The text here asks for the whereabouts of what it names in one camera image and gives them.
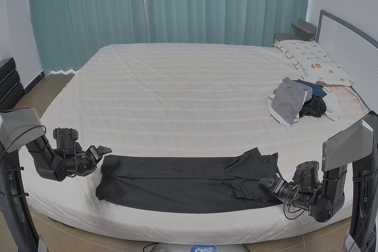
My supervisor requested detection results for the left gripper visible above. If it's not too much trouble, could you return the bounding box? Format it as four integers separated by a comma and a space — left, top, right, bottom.
80, 145, 113, 171

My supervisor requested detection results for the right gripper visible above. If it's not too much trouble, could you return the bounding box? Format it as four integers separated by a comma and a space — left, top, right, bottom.
259, 177, 294, 201

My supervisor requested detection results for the black T-shirt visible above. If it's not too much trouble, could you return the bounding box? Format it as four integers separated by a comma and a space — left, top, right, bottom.
95, 148, 284, 213

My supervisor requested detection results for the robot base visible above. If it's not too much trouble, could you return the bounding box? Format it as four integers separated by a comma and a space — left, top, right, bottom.
149, 242, 247, 252

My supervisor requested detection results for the pile of clothes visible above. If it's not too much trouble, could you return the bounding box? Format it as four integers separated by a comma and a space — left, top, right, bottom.
267, 77, 341, 130

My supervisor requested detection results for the bed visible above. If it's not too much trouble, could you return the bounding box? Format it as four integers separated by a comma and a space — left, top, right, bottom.
18, 9, 378, 245

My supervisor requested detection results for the black chest of drawers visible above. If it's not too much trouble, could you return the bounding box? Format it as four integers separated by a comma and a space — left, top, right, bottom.
0, 57, 25, 111

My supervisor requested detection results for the white printed pillow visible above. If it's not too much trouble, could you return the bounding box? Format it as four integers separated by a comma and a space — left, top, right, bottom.
273, 39, 355, 86

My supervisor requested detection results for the grey bedside table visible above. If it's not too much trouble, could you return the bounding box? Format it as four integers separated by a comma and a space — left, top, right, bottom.
275, 18, 317, 43

